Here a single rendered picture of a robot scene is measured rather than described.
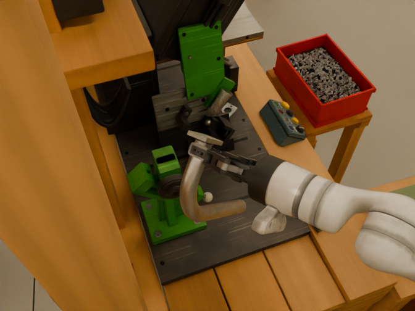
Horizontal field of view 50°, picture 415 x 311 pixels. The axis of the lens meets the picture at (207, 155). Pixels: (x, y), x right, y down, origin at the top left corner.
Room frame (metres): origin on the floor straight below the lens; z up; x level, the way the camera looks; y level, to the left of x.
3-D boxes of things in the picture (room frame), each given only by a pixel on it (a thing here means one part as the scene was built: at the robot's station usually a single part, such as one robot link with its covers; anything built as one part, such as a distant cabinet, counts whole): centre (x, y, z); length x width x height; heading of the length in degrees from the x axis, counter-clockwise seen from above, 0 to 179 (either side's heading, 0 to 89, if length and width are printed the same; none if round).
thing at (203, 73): (0.93, 0.02, 1.17); 0.13 x 0.12 x 0.20; 20
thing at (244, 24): (1.09, 0.04, 1.11); 0.39 x 0.16 x 0.03; 110
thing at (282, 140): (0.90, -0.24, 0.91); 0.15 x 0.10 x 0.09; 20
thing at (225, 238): (0.98, 0.11, 0.89); 1.10 x 0.42 x 0.02; 20
